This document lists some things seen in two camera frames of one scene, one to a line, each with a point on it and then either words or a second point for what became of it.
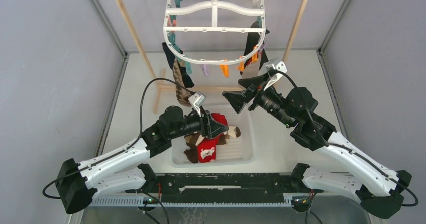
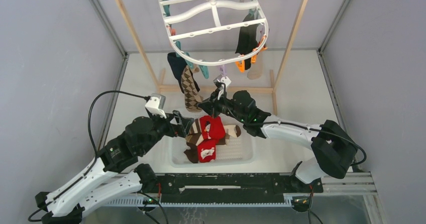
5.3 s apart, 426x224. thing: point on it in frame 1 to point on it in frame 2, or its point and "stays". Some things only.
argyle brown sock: (183, 95) to (192, 97)
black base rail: (219, 189) stays
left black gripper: (208, 127) to (184, 124)
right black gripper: (238, 99) to (211, 107)
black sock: (254, 46) to (247, 42)
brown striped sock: (192, 153) stays
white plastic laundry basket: (238, 152) stays
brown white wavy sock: (195, 138) stays
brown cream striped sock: (232, 131) stays
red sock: (206, 149) stays
